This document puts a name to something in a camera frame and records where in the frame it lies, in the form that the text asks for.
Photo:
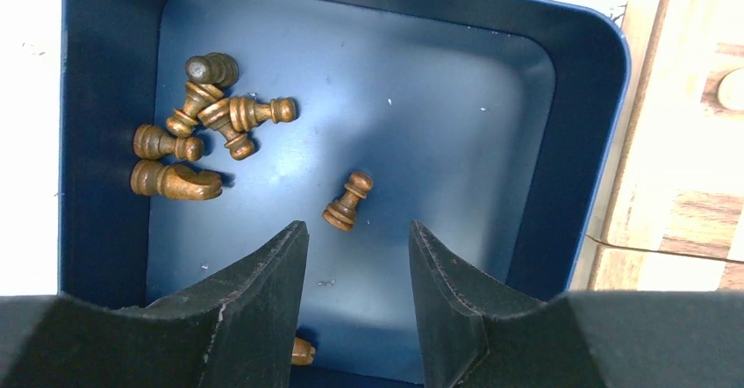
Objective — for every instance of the wooden chess board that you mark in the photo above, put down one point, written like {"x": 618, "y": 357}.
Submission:
{"x": 669, "y": 212}

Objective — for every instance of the dark wooden pawn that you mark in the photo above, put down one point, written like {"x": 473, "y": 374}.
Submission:
{"x": 341, "y": 212}
{"x": 183, "y": 121}
{"x": 246, "y": 113}
{"x": 217, "y": 117}
{"x": 152, "y": 143}

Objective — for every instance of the light wooden chess piece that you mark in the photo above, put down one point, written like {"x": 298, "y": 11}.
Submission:
{"x": 730, "y": 90}

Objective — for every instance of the dark wooden piece at edge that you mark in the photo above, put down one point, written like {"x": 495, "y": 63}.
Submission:
{"x": 303, "y": 352}

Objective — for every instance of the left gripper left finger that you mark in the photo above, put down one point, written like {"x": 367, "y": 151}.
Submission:
{"x": 235, "y": 328}

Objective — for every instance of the dark wooden rook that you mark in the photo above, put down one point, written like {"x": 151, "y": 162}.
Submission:
{"x": 214, "y": 68}

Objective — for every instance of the blue square tin tray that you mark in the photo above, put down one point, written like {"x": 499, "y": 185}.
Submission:
{"x": 488, "y": 121}

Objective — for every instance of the dark wooden knight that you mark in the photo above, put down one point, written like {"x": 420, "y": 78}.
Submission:
{"x": 174, "y": 181}

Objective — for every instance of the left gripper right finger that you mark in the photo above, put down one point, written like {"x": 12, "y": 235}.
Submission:
{"x": 474, "y": 331}

